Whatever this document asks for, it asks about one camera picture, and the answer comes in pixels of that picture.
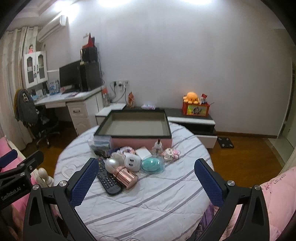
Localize black tv remote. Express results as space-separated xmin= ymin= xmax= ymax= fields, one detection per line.
xmin=97 ymin=158 xmax=122 ymax=196

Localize clear dental flosser box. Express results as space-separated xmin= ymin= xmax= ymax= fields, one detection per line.
xmin=87 ymin=136 xmax=112 ymax=151

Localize rose gold metal canister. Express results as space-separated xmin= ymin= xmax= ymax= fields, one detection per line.
xmin=113 ymin=166 xmax=138 ymax=190

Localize white astronaut figure lamp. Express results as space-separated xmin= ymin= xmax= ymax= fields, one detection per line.
xmin=105 ymin=151 xmax=126 ymax=174

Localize white cube power adapter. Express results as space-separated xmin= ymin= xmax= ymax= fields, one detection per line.
xmin=124 ymin=153 xmax=142 ymax=172

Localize pink white block kitty figure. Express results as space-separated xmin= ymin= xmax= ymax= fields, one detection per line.
xmin=161 ymin=148 xmax=180 ymax=162

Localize white square box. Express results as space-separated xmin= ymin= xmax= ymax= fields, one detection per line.
xmin=135 ymin=147 xmax=152 ymax=160

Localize teal ball clear dome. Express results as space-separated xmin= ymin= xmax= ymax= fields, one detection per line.
xmin=140 ymin=156 xmax=165 ymax=174

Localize clear glass perfume bottle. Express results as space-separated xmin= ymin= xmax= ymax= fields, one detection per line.
xmin=151 ymin=138 xmax=163 ymax=156

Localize black hair clip with flowers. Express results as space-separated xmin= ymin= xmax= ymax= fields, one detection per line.
xmin=94 ymin=150 xmax=111 ymax=159

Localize black office chair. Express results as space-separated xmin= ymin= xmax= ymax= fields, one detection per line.
xmin=23 ymin=106 xmax=60 ymax=149

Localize pink blanket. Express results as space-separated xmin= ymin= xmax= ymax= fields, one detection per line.
xmin=219 ymin=166 xmax=296 ymax=241

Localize grey jacket on chair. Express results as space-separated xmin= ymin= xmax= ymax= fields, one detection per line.
xmin=14 ymin=89 xmax=38 ymax=127

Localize white computer desk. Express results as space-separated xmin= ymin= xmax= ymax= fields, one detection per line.
xmin=35 ymin=86 xmax=104 ymax=135

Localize black bathroom scale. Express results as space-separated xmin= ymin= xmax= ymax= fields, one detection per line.
xmin=217 ymin=137 xmax=234 ymax=149

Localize round table striped cloth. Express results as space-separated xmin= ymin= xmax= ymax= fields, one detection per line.
xmin=53 ymin=121 xmax=215 ymax=241

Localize white glass door cabinet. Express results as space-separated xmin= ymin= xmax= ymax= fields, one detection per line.
xmin=21 ymin=51 xmax=48 ymax=89

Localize black computer monitor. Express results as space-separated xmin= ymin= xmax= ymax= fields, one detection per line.
xmin=59 ymin=60 xmax=81 ymax=93

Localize orange lid bottle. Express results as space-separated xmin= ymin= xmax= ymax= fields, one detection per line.
xmin=102 ymin=87 xmax=110 ymax=107

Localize black white tv cabinet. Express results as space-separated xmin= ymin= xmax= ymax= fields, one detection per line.
xmin=95 ymin=103 xmax=217 ymax=149

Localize black computer tower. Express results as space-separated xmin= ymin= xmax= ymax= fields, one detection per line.
xmin=80 ymin=62 xmax=102 ymax=92

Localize orange snack bag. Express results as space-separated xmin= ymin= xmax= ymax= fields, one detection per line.
xmin=128 ymin=92 xmax=135 ymax=108

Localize red cartoon storage crate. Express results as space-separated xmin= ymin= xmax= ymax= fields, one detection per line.
xmin=182 ymin=103 xmax=210 ymax=118

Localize black speaker box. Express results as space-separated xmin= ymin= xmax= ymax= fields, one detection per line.
xmin=80 ymin=46 xmax=98 ymax=62

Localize tissue packet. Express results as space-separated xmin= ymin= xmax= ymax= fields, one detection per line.
xmin=141 ymin=104 xmax=156 ymax=110

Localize white air conditioner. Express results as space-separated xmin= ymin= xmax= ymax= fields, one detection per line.
xmin=37 ymin=15 xmax=68 ymax=43

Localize orange octopus plush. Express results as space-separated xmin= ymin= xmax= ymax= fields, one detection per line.
xmin=183 ymin=92 xmax=200 ymax=104

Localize white wall power strip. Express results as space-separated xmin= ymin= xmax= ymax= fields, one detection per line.
xmin=111 ymin=79 xmax=130 ymax=86

